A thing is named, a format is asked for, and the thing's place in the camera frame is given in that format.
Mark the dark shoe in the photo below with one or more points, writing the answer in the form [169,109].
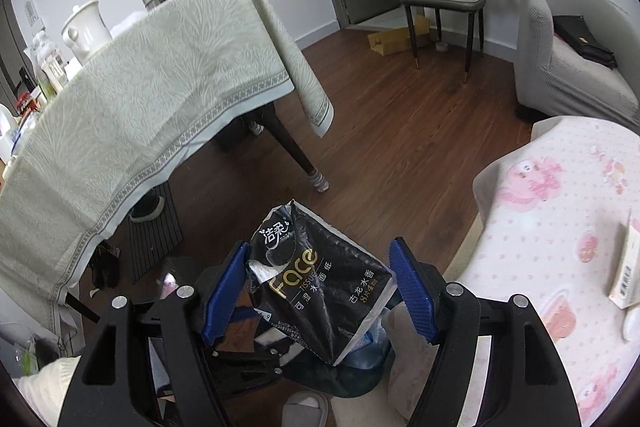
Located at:
[147,207]

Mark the blue white plastic wrapper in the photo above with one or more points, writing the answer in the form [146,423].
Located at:
[372,347]

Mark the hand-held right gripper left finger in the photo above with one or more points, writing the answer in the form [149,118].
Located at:
[222,297]

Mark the white tape roll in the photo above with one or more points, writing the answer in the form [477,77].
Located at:
[441,46]

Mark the bottles on table edge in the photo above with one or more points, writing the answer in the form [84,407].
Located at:
[50,62]

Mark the white plastic jug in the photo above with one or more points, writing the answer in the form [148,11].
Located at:
[6,132]

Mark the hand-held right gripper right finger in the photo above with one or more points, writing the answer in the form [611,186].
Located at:
[415,292]

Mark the dark teal waste bin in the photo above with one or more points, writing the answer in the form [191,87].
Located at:
[325,379]

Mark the dark wooden table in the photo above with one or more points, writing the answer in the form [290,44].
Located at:
[295,142]

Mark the grey slipper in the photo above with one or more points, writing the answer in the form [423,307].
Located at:
[305,409]

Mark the black tissue packet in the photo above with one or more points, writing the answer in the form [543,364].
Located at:
[320,287]

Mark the grey armchair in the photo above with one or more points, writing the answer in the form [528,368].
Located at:
[565,72]

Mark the pink printed table cover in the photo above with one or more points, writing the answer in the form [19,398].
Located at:
[550,217]

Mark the flat cardboard box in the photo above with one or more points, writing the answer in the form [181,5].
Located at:
[390,39]

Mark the white ceramic jar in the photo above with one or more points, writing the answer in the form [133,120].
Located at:
[87,32]

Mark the white carton box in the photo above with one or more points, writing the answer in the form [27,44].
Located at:
[627,262]

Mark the pale green patterned tablecloth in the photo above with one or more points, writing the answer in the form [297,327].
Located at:
[150,97]

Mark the black shoe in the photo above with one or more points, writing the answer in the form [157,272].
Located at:
[102,264]

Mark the cream cloth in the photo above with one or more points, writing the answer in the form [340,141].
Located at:
[45,382]

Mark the dark striped floor mat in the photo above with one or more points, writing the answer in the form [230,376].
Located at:
[150,242]

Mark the red snack packet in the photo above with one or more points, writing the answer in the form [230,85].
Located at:
[25,102]

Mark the black bag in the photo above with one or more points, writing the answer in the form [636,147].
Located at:
[580,37]

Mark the dark cabinet door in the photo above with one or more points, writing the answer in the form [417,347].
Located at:
[6,57]

